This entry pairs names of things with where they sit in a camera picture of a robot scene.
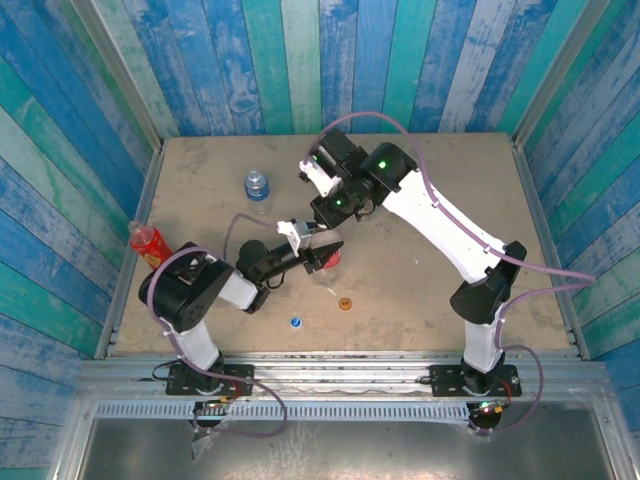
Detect clear bottle blue label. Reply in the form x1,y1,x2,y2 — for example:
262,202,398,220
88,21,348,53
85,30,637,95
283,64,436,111
243,168,272,215

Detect red drink bottle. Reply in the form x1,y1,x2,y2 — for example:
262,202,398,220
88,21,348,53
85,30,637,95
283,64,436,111
128,220,175,271

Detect stainless metal sheet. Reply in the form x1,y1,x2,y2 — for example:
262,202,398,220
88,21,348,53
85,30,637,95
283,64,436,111
79,417,619,480

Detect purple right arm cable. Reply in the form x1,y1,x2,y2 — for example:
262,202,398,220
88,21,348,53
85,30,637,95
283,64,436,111
308,111,597,436

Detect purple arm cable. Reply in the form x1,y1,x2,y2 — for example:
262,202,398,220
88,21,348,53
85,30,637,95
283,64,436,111
308,111,597,436
148,213,289,440

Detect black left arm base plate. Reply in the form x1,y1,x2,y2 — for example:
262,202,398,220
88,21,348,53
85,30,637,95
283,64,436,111
166,363,255,397

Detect aluminium mounting rail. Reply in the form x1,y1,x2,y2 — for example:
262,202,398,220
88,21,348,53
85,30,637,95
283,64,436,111
74,351,612,401

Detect aluminium table side rail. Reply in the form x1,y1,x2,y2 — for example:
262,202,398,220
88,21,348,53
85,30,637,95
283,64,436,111
513,142,592,360
93,144,166,360

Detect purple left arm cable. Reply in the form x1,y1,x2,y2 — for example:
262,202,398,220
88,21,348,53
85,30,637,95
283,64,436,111
148,213,289,440

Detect slotted grey cable duct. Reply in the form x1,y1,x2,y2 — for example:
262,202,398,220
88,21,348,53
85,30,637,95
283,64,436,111
94,401,474,424

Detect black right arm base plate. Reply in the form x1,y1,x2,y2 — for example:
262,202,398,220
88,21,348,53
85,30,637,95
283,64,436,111
429,363,522,399

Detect aluminium corner post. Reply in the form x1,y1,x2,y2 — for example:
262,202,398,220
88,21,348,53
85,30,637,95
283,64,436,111
69,0,165,151
513,0,601,147

